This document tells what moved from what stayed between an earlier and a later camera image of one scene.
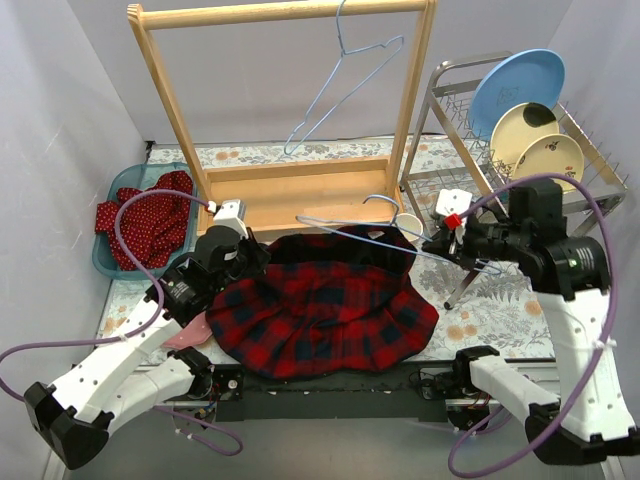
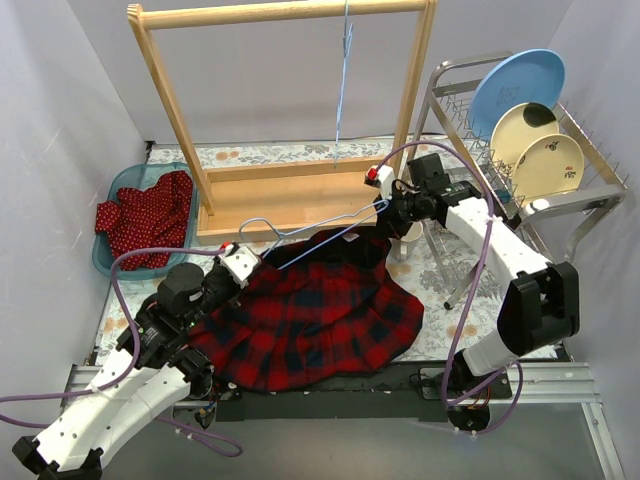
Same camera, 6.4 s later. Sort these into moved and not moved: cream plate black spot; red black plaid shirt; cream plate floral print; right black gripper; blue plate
Moved: red black plaid shirt; right black gripper
Not moved: blue plate; cream plate black spot; cream plate floral print
